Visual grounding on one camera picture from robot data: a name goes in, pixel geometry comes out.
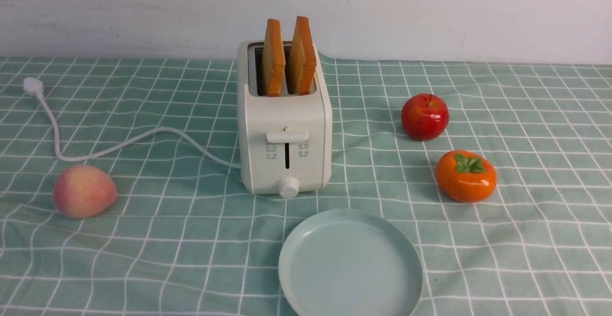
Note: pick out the pink peach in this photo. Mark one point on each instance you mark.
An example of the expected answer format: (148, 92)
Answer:
(83, 191)

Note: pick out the white two-slot toaster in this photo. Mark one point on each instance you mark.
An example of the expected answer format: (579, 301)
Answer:
(285, 141)

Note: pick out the orange persimmon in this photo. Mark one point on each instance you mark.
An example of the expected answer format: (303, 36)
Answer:
(465, 177)

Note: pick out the red apple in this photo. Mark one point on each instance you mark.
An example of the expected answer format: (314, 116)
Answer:
(424, 117)

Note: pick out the light green round plate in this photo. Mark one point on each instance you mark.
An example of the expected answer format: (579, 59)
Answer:
(348, 262)

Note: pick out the green checkered tablecloth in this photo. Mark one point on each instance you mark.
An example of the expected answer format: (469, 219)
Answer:
(186, 238)

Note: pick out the toast slice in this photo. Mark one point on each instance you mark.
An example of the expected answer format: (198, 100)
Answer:
(302, 60)
(273, 59)

